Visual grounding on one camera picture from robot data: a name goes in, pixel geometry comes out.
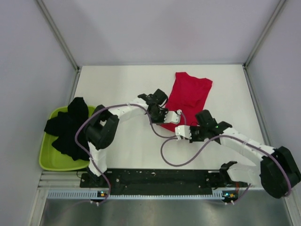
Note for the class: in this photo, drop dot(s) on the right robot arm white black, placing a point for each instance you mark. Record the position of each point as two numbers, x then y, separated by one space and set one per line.
274 169

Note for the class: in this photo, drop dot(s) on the aluminium side rail right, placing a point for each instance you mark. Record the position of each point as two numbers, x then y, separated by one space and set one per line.
257 107

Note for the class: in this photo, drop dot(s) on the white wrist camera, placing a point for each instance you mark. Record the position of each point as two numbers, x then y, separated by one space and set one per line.
183 132
173 117

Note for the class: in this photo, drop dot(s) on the green plastic bin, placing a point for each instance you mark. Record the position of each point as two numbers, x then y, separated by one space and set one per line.
51 159

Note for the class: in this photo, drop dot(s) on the aluminium frame post left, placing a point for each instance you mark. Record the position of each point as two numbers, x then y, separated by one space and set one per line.
56 33

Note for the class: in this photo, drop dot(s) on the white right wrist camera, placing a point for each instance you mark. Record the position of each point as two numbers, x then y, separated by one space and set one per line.
183 132

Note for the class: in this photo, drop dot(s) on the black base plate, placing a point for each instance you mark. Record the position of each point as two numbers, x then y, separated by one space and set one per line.
167 181

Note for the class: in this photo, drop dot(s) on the aluminium frame post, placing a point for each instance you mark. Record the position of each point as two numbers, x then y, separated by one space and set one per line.
265 32
56 33

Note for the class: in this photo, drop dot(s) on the aluminium frame post right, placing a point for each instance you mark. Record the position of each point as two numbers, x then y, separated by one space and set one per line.
265 32

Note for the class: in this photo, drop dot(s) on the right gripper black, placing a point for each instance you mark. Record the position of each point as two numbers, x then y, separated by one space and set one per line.
193 139

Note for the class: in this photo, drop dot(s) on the black t shirt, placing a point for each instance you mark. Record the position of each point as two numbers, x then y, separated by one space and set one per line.
65 126

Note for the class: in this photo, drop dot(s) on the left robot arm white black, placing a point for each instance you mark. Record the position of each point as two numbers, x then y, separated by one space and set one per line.
101 128

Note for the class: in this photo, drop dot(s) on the red t shirt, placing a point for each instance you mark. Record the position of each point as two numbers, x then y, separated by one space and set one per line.
188 94

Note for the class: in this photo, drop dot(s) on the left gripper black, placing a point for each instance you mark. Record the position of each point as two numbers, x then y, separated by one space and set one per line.
162 120

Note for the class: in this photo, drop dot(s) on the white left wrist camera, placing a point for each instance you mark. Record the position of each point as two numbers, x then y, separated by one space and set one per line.
173 117

